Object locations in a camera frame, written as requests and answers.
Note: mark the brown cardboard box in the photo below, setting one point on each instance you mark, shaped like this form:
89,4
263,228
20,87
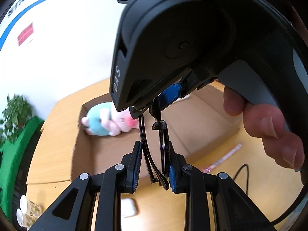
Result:
192,130

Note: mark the black eyeglasses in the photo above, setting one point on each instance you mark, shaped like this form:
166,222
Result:
164,127

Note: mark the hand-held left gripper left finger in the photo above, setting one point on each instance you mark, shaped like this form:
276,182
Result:
137,168

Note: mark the green potted plant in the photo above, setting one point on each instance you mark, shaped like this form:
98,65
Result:
14,115

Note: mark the blue stripe wall sign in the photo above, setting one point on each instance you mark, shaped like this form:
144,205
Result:
36,3

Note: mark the pink pen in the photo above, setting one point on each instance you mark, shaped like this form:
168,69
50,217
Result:
223,156

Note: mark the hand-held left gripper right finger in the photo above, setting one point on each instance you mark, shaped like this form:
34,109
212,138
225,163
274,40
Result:
172,178

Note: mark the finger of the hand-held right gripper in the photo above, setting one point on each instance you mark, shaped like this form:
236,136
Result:
173,92
136,112

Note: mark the blue and pink plush toy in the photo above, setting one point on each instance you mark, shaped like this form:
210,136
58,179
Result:
98,122

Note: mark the person's right hand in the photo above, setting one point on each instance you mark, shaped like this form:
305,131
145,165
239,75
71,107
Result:
264,122

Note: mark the white earbud case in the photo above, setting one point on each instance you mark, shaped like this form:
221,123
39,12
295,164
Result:
129,208

